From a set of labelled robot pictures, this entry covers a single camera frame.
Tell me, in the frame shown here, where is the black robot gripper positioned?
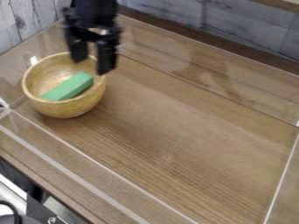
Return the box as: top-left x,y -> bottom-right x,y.
61,0 -> 121,75

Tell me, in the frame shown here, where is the green rectangular block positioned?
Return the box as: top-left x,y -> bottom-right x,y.
39,72 -> 93,101

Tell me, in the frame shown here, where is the wooden bowl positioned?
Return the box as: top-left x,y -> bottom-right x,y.
22,52 -> 106,118

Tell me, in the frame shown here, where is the clear acrylic barrier wall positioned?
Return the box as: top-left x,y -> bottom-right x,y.
0,17 -> 299,224

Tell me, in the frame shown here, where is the black metal bracket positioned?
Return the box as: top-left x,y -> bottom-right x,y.
25,195 -> 67,224

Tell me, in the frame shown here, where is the black cable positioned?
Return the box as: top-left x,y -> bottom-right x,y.
0,200 -> 22,224

